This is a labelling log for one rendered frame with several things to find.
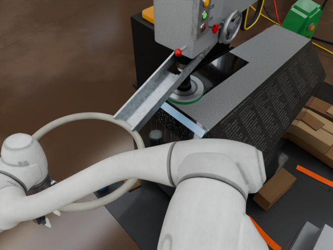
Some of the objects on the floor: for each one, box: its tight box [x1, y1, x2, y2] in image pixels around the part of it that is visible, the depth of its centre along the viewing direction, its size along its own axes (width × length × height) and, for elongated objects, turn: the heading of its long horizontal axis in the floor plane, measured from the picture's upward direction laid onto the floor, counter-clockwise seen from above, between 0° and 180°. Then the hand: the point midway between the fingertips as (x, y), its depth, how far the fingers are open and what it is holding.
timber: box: [253, 168, 296, 211], centre depth 205 cm, size 30×12×12 cm, turn 129°
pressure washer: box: [280, 0, 328, 48], centre depth 293 cm, size 35×35×87 cm
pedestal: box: [130, 11, 234, 90], centre depth 260 cm, size 66×66×74 cm
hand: (50, 215), depth 106 cm, fingers closed on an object, 4 cm apart
